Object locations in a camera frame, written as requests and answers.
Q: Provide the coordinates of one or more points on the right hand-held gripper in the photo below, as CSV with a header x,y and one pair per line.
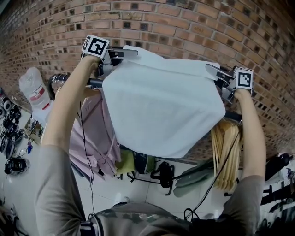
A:
x,y
244,78

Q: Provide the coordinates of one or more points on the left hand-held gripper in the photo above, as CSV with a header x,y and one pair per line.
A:
x,y
95,46

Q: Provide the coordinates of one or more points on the black clothes rail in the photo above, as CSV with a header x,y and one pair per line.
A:
x,y
96,82

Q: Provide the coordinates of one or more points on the white towel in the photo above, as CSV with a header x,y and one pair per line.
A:
x,y
161,110

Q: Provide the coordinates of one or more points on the person's right forearm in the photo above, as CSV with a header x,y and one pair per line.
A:
x,y
251,138

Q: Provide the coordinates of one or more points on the person's left forearm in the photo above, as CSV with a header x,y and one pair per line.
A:
x,y
64,103

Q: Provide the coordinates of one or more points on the pink garment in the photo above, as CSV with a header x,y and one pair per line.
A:
x,y
99,129

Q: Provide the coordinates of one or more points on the white plastic bag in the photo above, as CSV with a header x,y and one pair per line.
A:
x,y
34,90

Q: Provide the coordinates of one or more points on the yellow-green cloth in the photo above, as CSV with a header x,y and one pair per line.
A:
x,y
125,161

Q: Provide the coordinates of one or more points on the green and black backpack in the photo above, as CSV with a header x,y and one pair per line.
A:
x,y
143,162

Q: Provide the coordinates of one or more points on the olive green garment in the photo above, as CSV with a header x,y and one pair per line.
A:
x,y
191,182

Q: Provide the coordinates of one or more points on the black floor equipment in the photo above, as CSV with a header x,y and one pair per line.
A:
x,y
279,166

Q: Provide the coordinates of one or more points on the cardboard box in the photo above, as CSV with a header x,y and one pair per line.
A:
x,y
34,131

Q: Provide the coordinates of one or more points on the small blue object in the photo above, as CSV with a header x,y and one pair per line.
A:
x,y
29,148

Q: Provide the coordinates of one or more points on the pile of black devices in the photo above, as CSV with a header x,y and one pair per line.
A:
x,y
11,129

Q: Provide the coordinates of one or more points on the white shoe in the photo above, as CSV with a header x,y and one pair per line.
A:
x,y
126,199

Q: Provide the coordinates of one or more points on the black chest-mounted device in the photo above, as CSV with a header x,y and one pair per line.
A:
x,y
205,227

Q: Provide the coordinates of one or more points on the heap of black bags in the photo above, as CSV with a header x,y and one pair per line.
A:
x,y
279,223

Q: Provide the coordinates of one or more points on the person's grey t-shirt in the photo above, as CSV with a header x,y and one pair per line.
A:
x,y
143,221

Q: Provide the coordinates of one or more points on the pile of dark gear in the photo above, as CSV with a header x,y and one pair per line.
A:
x,y
9,219

